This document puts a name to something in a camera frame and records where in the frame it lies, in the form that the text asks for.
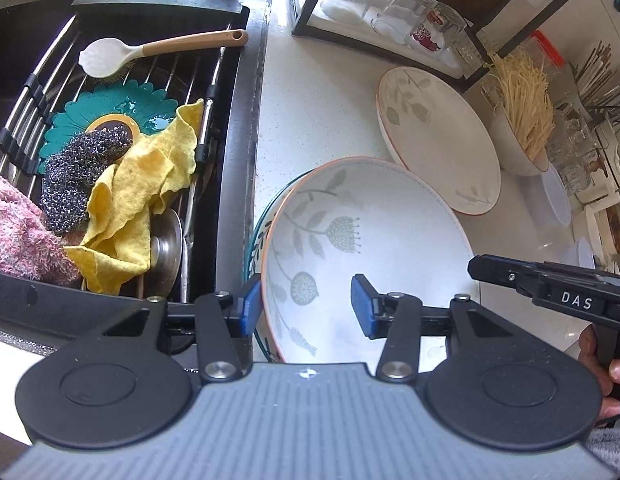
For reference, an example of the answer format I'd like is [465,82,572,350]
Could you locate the pink cloth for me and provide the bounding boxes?
[0,174,83,287]

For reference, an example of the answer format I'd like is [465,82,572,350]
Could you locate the white leaf print bowl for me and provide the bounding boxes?
[260,157,482,365]

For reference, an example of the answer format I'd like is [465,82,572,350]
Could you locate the plain white bowl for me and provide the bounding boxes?
[541,162,574,227]
[577,236,597,270]

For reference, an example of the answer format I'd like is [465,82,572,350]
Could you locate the red-lidded clear container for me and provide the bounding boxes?
[530,29,567,70]

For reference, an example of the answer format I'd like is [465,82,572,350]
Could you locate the dried straw bundle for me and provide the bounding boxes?
[482,50,557,162]

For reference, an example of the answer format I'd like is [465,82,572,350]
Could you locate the glass jar with red print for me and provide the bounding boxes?
[410,2,472,68]

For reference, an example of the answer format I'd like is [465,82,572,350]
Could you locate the person's right hand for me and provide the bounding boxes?
[578,327,620,429]

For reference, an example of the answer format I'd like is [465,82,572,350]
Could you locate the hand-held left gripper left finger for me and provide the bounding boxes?
[102,278,263,384]

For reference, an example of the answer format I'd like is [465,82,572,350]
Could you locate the dark steel scrubber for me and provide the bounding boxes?
[40,125,136,235]

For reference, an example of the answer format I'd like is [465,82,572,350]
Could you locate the steel sink drainer rack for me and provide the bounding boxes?
[0,5,251,306]

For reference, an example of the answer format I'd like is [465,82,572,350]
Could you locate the group of glass jars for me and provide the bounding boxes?
[544,104,608,197]

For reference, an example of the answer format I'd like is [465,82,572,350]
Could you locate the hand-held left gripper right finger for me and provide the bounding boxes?
[351,274,513,385]

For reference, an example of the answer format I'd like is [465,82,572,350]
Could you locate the steel sink strainer lid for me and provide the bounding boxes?
[148,208,185,294]

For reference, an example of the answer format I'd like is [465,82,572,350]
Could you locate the bundle of chopsticks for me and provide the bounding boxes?
[569,39,620,113]

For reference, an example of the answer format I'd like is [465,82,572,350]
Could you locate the teal rimmed bowl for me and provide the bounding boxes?
[243,169,317,362]

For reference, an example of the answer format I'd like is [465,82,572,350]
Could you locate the yellow cloth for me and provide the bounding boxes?
[64,100,207,296]

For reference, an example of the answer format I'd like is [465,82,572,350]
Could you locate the black metal rack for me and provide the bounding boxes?
[285,0,607,94]

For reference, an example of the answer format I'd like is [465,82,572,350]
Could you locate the white leaf print plate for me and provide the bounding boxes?
[375,66,502,217]

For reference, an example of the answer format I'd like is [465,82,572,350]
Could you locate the white bowl holding straw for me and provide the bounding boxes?
[489,109,551,177]

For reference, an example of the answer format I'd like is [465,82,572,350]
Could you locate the white spoon with wooden handle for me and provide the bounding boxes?
[78,29,250,80]

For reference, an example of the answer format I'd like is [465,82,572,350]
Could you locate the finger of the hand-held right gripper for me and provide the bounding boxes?
[467,254,547,302]

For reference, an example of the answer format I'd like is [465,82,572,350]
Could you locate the black kitchen sink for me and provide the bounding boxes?
[0,0,277,328]

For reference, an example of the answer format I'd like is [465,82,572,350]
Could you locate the teal flower-shaped mat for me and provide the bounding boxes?
[40,81,185,177]

